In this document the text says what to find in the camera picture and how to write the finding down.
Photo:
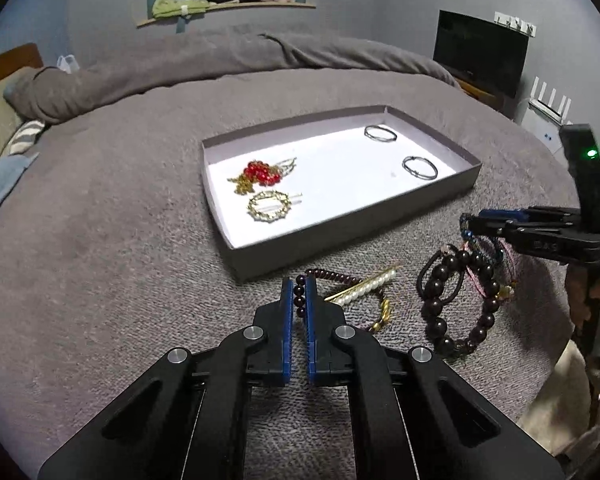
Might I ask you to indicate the striped pillow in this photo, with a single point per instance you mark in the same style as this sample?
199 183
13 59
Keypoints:
22 137

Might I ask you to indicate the black monitor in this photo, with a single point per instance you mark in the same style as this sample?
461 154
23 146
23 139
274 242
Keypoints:
480 52

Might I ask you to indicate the white wall hook rack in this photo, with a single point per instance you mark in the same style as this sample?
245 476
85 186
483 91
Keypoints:
515 22

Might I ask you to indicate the red bead hair ornament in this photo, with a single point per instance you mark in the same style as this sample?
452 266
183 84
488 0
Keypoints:
260 172

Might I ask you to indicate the white plastic bag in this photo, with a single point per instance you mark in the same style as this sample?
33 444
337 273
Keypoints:
69 64

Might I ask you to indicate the wooden headboard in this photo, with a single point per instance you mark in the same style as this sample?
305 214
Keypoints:
10 62

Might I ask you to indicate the green cloth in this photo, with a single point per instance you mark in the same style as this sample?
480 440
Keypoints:
175 5

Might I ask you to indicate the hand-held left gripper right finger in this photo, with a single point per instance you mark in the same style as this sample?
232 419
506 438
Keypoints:
311 332

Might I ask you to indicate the grey cardboard box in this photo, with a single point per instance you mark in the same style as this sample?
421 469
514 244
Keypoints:
340 180

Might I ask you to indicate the white router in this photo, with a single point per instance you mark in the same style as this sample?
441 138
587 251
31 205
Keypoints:
550 110

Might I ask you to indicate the person's right hand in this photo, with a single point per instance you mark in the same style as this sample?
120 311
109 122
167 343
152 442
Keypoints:
576 295

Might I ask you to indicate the silver bangle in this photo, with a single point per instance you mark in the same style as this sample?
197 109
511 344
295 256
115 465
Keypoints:
404 165
366 131

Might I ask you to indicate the pearl hair clip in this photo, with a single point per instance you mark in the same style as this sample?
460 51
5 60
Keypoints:
365 290

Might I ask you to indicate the wooden window sill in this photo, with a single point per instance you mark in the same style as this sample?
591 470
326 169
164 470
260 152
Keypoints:
260 6

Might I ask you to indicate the rolled grey duvet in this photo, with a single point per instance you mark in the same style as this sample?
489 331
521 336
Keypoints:
230 60

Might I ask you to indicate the wooden monitor stand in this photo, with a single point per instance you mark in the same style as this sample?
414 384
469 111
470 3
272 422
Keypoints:
480 92

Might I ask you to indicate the white cabinet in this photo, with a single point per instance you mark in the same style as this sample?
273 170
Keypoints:
540 132

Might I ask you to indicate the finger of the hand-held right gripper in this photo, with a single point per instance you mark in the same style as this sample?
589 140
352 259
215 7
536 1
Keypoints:
540 241
502 214

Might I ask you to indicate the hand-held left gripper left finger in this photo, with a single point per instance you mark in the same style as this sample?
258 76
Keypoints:
286 332

